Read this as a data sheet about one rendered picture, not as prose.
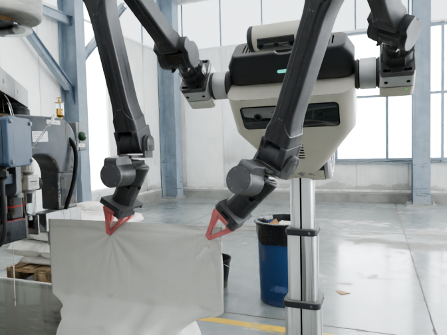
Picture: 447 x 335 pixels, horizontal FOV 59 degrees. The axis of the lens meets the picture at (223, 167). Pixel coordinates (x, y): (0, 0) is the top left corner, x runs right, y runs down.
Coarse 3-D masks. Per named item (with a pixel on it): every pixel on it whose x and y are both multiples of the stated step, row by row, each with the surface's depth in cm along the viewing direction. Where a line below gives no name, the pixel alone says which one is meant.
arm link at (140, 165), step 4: (132, 160) 97; (136, 160) 96; (140, 160) 97; (144, 160) 99; (132, 164) 94; (136, 164) 95; (140, 164) 96; (144, 164) 98; (136, 168) 93; (140, 168) 95; (144, 168) 96; (148, 168) 98; (136, 172) 95; (140, 172) 95; (144, 172) 96; (136, 176) 95; (140, 176) 96; (144, 176) 97; (136, 180) 96; (140, 180) 96; (132, 184) 96; (136, 184) 96; (140, 184) 97
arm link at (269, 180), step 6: (270, 174) 85; (264, 180) 82; (270, 180) 84; (264, 186) 84; (270, 186) 84; (276, 186) 85; (264, 192) 84; (270, 192) 85; (252, 198) 86; (258, 198) 85; (264, 198) 86
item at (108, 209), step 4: (104, 208) 99; (108, 208) 98; (112, 208) 98; (104, 212) 99; (108, 212) 100; (112, 212) 98; (104, 216) 100; (108, 216) 100; (108, 220) 100; (120, 220) 97; (124, 220) 98; (108, 224) 101; (116, 224) 99; (120, 224) 99; (108, 228) 101; (112, 228) 100; (116, 228) 100; (108, 232) 101; (112, 232) 100
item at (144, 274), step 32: (64, 224) 106; (96, 224) 103; (128, 224) 99; (160, 224) 96; (64, 256) 106; (96, 256) 103; (128, 256) 100; (160, 256) 96; (192, 256) 94; (64, 288) 107; (96, 288) 104; (128, 288) 100; (160, 288) 97; (192, 288) 94; (64, 320) 101; (96, 320) 98; (128, 320) 96; (160, 320) 94; (192, 320) 93
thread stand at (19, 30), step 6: (0, 24) 83; (6, 24) 83; (12, 24) 83; (18, 24) 83; (0, 30) 86; (6, 30) 85; (12, 30) 84; (18, 30) 87; (24, 30) 87; (30, 30) 87; (0, 36) 86; (6, 36) 91; (12, 36) 91; (18, 36) 92; (24, 36) 92
